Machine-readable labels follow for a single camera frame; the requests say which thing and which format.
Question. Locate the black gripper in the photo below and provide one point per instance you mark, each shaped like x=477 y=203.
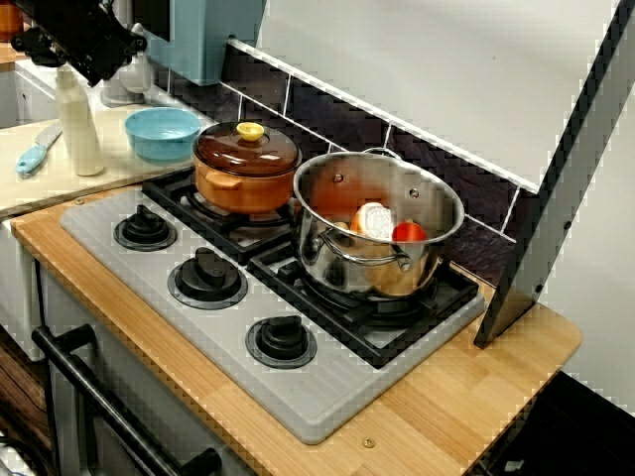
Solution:
x=79 y=22

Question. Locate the cream plastic jug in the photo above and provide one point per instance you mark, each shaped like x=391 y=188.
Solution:
x=79 y=129

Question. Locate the white toy sink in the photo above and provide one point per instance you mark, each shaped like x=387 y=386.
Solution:
x=32 y=94

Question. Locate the orange jar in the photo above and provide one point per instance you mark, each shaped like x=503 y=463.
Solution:
x=9 y=25

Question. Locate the grey toy faucet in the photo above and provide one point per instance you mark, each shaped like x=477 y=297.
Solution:
x=131 y=79

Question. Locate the light blue bowl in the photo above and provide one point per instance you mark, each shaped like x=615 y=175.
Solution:
x=161 y=135

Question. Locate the teal plastic box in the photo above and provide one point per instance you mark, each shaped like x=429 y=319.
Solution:
x=198 y=35

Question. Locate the cream cutting board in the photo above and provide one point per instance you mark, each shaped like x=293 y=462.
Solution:
x=49 y=188

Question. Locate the black burner grate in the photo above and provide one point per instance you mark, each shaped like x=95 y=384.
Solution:
x=168 y=191
x=367 y=332

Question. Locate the black stove knob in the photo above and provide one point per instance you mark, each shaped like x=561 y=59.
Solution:
x=280 y=342
x=206 y=277
x=144 y=229

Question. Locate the brown lid with yellow knob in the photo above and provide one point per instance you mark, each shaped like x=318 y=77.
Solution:
x=238 y=157

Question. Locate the orange toy pot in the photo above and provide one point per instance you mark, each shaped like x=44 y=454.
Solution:
x=248 y=192

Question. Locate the dark tile backsplash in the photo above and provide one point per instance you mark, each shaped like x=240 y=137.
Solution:
x=337 y=114

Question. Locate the yellow toy potato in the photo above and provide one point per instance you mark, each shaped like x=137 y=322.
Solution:
x=341 y=226

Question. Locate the grey toy stove top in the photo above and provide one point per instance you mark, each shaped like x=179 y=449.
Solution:
x=208 y=347

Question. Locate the white and orange toy bread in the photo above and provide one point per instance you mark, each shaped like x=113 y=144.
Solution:
x=372 y=220

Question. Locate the stainless steel pot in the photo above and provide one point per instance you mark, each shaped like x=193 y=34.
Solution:
x=347 y=268

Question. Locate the white toy kitchen cabinet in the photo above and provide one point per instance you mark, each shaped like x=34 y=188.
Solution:
x=64 y=436

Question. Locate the red toy tomato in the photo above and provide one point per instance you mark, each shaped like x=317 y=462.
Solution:
x=409 y=232

